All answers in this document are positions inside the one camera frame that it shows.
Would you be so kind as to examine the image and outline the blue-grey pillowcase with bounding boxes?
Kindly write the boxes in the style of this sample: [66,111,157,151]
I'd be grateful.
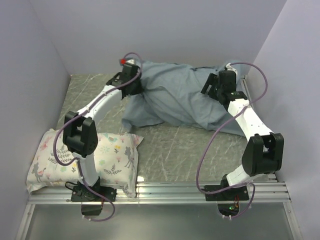
[121,60,232,131]

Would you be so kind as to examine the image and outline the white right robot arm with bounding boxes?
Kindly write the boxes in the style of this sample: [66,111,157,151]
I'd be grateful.
[201,70,285,200]

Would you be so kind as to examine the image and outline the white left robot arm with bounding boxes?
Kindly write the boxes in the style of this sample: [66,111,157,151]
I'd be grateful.
[62,62,143,201]

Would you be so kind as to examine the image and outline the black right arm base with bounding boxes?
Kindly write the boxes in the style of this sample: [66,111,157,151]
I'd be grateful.
[202,185,250,219]

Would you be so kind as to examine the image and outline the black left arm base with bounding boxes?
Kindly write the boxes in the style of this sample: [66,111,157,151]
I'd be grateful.
[64,180,117,217]

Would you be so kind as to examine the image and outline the floral patterned pillow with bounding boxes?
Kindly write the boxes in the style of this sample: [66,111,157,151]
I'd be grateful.
[26,129,144,198]

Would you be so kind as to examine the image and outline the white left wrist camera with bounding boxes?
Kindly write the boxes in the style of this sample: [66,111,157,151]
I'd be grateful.
[119,58,136,66]

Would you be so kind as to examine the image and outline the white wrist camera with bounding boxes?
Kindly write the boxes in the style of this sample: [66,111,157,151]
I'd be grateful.
[119,58,136,66]
[224,62,238,76]

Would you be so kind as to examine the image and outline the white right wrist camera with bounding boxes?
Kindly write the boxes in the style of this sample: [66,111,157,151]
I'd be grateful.
[224,62,238,76]

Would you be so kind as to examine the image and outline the aluminium right side rail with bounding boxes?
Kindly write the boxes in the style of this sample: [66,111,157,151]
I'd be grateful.
[240,75,252,101]

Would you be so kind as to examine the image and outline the aluminium frame rail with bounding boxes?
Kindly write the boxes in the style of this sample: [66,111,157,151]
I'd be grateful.
[27,182,291,205]

